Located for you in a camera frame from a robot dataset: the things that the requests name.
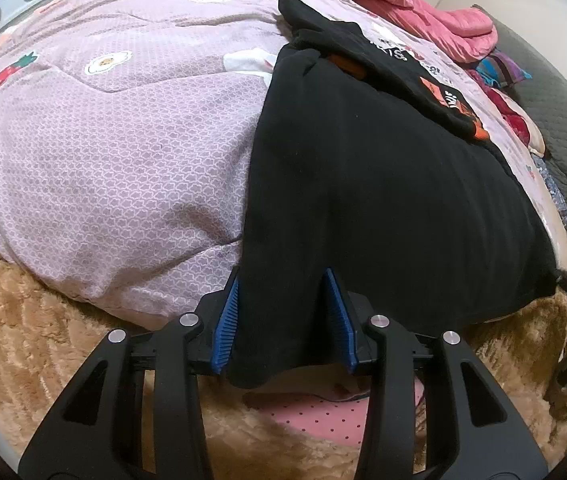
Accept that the pink comforter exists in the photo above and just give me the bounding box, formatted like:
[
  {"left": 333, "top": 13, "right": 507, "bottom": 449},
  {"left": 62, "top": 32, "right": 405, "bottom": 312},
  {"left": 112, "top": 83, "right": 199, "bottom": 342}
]
[{"left": 293, "top": 0, "right": 499, "bottom": 63}]

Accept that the pink printed quilt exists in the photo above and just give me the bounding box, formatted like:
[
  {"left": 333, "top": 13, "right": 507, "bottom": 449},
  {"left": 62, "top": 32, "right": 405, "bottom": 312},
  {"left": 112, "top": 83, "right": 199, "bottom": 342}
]
[{"left": 0, "top": 0, "right": 567, "bottom": 318}]

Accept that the grey quilted cover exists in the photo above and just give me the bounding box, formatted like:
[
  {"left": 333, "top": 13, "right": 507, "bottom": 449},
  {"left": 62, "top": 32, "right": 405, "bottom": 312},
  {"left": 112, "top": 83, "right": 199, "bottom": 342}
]
[{"left": 483, "top": 5, "right": 567, "bottom": 241}]

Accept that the tan fluffy blanket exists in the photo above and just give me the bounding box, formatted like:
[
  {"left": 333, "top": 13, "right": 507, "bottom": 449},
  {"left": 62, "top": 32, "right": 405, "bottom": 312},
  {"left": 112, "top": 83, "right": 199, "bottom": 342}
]
[{"left": 0, "top": 257, "right": 567, "bottom": 480}]

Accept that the black long-sleeve shirt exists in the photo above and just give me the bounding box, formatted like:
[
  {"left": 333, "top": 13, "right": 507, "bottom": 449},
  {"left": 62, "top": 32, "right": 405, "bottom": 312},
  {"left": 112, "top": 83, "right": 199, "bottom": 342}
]
[{"left": 226, "top": 0, "right": 567, "bottom": 390}]

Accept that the striped colourful pillow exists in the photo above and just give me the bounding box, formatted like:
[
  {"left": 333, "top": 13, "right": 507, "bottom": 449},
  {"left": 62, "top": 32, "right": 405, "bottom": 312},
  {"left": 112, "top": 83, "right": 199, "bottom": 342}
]
[{"left": 473, "top": 47, "right": 534, "bottom": 91}]

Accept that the blue patterned cloth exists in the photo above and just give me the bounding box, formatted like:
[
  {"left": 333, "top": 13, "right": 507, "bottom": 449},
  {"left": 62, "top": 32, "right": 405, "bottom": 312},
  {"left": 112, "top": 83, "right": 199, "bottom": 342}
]
[{"left": 531, "top": 152, "right": 567, "bottom": 231}]

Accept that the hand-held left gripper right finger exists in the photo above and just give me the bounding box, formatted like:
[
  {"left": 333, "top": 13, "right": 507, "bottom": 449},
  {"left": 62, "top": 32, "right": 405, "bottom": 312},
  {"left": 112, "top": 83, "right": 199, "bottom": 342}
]
[{"left": 324, "top": 267, "right": 549, "bottom": 480}]

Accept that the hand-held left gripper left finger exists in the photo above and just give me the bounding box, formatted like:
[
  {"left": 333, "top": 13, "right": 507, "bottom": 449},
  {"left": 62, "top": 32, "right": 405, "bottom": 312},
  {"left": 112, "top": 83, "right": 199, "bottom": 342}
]
[{"left": 17, "top": 266, "right": 241, "bottom": 480}]

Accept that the pink dotted clothing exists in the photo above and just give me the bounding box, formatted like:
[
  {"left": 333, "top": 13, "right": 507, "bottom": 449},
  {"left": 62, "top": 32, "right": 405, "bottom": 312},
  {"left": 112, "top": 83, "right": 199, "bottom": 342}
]
[{"left": 258, "top": 375, "right": 424, "bottom": 456}]

